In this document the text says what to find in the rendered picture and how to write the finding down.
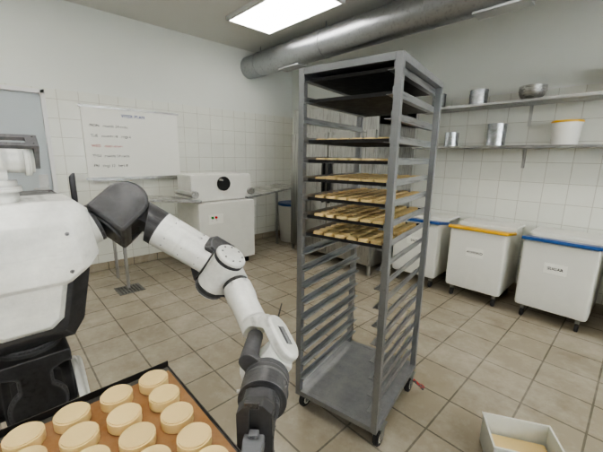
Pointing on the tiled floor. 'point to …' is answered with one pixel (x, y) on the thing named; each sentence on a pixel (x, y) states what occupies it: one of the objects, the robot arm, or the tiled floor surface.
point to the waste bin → (284, 220)
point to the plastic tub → (516, 435)
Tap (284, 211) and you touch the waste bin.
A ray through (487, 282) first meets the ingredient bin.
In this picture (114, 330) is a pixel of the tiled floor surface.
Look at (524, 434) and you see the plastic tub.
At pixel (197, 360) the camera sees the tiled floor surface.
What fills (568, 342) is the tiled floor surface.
